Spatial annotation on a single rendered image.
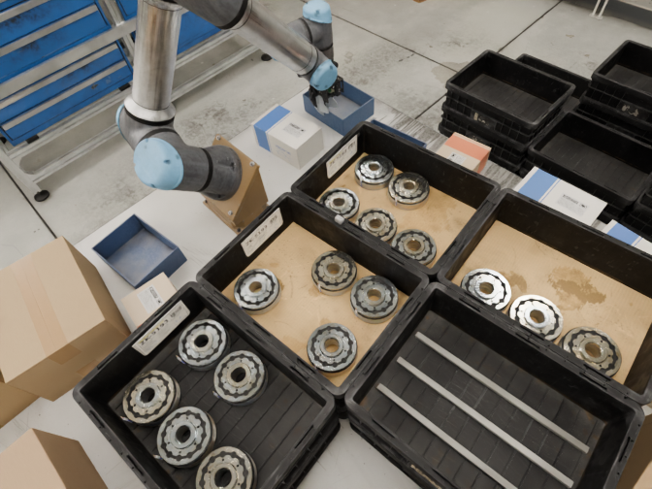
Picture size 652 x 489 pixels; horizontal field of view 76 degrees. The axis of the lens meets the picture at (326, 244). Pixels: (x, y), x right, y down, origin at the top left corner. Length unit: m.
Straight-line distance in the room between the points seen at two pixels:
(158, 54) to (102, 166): 1.81
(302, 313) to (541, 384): 0.50
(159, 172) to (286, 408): 0.59
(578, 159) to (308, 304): 1.38
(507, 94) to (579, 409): 1.40
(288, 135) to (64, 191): 1.71
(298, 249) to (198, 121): 1.89
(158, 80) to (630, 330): 1.13
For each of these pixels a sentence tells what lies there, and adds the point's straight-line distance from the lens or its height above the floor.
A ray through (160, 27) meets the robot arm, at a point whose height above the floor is 1.24.
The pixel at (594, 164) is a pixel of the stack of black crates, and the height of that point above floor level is 0.38.
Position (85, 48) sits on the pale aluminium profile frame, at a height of 0.59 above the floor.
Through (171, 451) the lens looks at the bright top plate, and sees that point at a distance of 0.90.
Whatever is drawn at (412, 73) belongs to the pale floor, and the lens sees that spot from 2.95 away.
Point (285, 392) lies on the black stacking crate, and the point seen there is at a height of 0.83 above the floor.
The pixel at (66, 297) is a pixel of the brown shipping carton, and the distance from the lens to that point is 1.14.
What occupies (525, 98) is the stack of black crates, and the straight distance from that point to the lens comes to 2.03.
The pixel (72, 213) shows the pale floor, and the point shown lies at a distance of 2.65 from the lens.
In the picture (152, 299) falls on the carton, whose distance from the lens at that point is 1.13.
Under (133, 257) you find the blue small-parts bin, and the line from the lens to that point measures 1.32.
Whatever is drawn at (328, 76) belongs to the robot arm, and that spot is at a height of 1.04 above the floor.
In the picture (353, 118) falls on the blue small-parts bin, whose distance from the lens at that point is 1.46.
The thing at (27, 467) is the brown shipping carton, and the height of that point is 0.86.
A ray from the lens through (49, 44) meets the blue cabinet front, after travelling 2.53.
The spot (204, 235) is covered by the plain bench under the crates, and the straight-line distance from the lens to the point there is 1.28.
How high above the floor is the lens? 1.68
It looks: 56 degrees down
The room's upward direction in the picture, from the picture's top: 8 degrees counter-clockwise
